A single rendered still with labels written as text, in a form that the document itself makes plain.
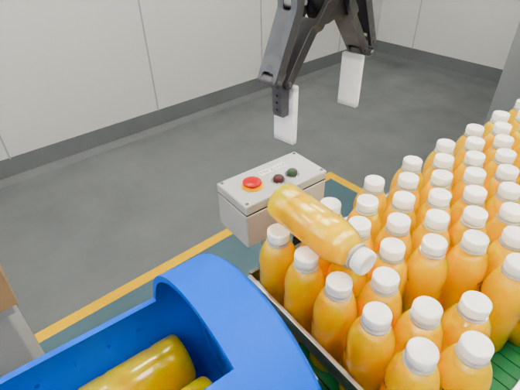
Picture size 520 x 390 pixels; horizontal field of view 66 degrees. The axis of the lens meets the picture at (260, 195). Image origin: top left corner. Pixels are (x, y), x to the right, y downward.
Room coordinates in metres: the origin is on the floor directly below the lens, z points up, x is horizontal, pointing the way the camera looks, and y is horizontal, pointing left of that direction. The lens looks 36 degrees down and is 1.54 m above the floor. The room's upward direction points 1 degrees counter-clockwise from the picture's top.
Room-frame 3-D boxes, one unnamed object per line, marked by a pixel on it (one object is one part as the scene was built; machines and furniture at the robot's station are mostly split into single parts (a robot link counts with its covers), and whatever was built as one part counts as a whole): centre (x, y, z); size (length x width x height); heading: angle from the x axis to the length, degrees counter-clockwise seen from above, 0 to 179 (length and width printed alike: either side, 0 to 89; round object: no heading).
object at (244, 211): (0.66, -0.03, 1.05); 0.20 x 0.10 x 0.10; 126
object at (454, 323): (0.35, -0.29, 0.99); 0.07 x 0.07 x 0.19
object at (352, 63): (0.52, -0.12, 1.34); 0.03 x 0.01 x 0.07; 47
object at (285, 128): (0.42, -0.03, 1.34); 0.03 x 0.01 x 0.07; 47
